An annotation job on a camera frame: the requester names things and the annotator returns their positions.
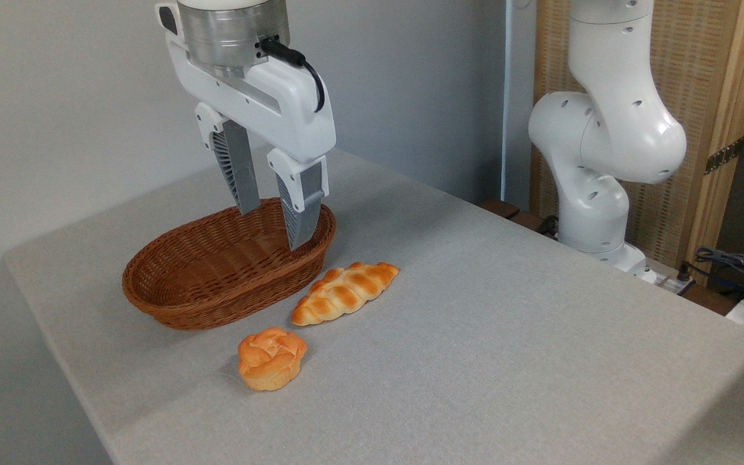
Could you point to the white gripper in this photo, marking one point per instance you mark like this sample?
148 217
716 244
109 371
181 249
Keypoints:
288 103

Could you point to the long braided bread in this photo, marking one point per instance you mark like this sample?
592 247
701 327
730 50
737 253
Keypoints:
343 292

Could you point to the brown wicker basket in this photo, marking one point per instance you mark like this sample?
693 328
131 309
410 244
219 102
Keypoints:
217 303

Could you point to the round rose-shaped bread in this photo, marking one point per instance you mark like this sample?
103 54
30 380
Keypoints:
272 360

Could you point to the black plug connector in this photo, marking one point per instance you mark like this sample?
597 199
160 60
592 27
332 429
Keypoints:
684 272

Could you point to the woven wooden folding screen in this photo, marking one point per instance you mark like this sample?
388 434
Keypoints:
701 64

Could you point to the black metal screen hinge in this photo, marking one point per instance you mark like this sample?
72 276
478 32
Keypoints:
724 155

